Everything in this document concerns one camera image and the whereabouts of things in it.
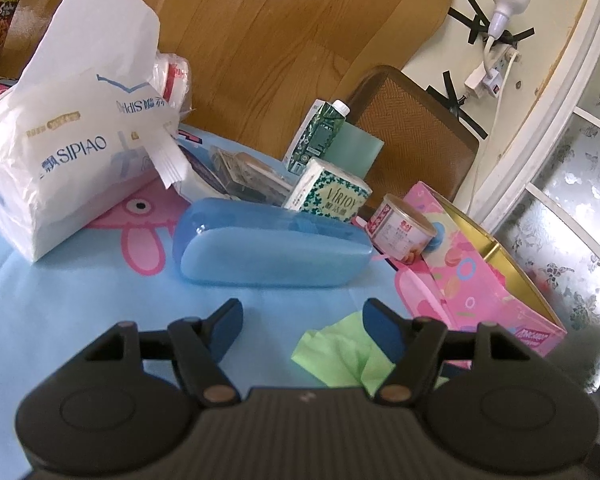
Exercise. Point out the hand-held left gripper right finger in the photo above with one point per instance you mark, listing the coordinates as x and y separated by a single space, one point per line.
379 329

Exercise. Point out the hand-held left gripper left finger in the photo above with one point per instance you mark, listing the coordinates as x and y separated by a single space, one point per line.
228 331

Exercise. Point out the green cloth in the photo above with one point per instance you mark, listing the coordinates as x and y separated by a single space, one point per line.
330 352

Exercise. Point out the blue glasses case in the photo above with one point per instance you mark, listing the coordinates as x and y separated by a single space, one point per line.
260 255

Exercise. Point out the pink printed tin box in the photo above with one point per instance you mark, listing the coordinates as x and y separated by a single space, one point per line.
472 287

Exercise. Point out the small pink labelled can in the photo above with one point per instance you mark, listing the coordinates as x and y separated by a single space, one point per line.
402 230

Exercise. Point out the blue pink printed blanket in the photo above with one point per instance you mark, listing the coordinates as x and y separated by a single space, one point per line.
105 310

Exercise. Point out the green white tissue packet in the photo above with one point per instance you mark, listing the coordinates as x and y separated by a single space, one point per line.
325 192

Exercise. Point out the clear plastic package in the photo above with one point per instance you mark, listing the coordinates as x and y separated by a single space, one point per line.
240 172

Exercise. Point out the pale green card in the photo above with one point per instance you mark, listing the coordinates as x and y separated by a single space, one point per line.
360 150

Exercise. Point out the brown woven chair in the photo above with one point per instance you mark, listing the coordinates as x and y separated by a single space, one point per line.
409 135

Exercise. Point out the green carton with white cap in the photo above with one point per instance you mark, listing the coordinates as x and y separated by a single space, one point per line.
315 135

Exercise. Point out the white tissue pack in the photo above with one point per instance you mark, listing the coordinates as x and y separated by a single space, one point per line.
80 155

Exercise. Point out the black tape strip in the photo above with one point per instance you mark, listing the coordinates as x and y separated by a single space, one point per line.
474 20
452 102
518 35

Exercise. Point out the white frosted glass door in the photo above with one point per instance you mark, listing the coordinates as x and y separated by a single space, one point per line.
569 170

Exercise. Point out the white power strip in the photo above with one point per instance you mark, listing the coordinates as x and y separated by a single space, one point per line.
494 72

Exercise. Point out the brown cardboard sheet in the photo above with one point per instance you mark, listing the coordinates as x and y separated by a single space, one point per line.
280 40

